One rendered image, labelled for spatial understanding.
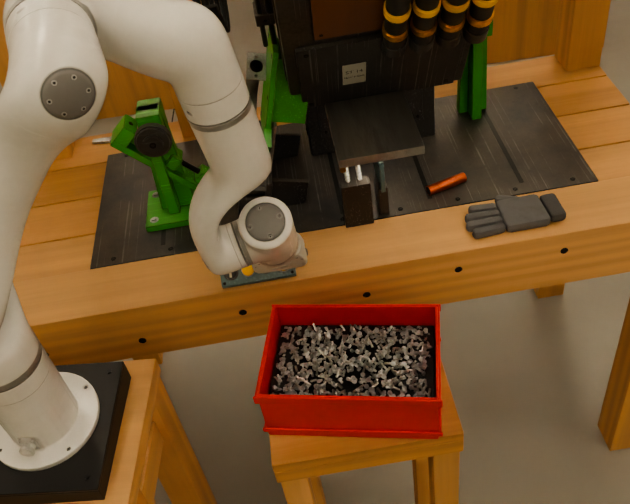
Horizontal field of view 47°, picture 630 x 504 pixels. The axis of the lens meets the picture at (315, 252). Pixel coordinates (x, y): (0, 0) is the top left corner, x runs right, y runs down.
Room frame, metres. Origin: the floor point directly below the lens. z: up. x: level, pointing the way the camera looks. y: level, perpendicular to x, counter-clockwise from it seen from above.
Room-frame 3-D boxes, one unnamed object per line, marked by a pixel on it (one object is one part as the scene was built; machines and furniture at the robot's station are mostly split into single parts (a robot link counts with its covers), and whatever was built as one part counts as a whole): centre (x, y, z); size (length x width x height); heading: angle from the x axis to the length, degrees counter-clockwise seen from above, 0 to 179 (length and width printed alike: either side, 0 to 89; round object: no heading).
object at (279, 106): (1.31, 0.00, 1.17); 0.13 x 0.12 x 0.20; 90
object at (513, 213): (1.09, -0.41, 0.91); 0.20 x 0.11 x 0.03; 91
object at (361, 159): (1.27, -0.15, 1.11); 0.39 x 0.16 x 0.03; 0
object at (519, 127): (1.37, -0.07, 0.89); 1.10 x 0.42 x 0.02; 90
